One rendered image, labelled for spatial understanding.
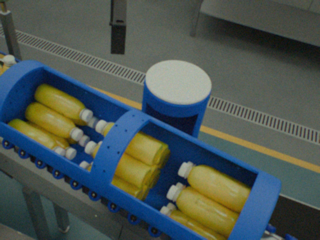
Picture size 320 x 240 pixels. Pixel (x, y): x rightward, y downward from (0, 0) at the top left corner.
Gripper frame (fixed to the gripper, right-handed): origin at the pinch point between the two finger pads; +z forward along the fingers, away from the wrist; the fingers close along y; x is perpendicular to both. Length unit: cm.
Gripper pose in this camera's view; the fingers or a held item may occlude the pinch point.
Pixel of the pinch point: (117, 33)
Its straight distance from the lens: 80.7
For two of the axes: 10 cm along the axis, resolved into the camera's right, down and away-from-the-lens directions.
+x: 9.9, 0.2, 1.6
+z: -1.2, 7.4, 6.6
